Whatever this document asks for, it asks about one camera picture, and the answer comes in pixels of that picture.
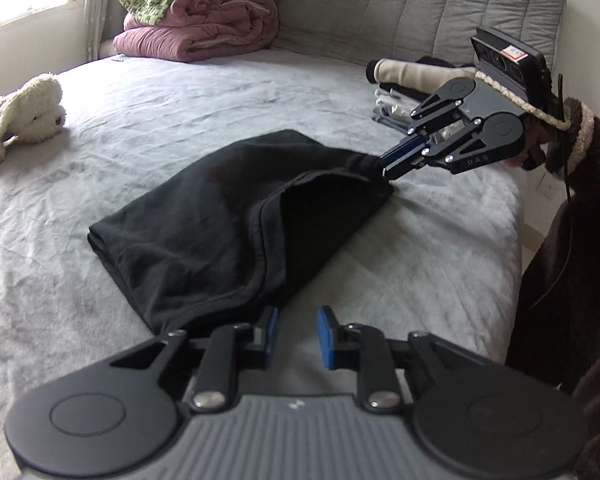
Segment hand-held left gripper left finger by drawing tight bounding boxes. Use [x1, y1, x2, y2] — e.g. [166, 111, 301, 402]
[109, 305, 280, 413]

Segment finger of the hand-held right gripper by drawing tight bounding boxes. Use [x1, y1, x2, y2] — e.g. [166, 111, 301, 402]
[379, 91, 463, 173]
[381, 117, 483, 182]

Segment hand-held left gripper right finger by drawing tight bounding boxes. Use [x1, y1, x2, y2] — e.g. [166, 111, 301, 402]
[316, 305, 486, 413]

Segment person's right forearm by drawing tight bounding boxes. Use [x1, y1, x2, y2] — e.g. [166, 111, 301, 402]
[545, 97, 600, 196]

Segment person's right hand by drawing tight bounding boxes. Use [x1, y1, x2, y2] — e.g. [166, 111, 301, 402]
[505, 117, 551, 171]

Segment beige rolled cloth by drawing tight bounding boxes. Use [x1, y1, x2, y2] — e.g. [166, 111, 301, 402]
[366, 57, 478, 101]

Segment grey padded headboard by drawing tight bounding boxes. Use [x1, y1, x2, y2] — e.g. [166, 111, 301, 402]
[269, 0, 567, 68]

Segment brown fuzzy robe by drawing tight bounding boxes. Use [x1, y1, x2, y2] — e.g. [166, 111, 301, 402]
[505, 195, 600, 480]

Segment pink folded quilt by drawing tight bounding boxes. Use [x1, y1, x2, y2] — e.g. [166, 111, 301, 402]
[112, 0, 281, 63]

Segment grey starred curtain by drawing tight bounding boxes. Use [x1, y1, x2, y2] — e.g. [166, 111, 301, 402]
[82, 0, 136, 61]

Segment white plush dog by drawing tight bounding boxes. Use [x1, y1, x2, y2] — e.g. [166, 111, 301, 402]
[0, 73, 67, 175]

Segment beige braided cord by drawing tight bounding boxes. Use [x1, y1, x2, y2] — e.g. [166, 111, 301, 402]
[475, 71, 571, 131]

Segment white wall outlet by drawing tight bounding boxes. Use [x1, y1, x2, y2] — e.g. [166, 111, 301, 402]
[536, 172, 561, 201]

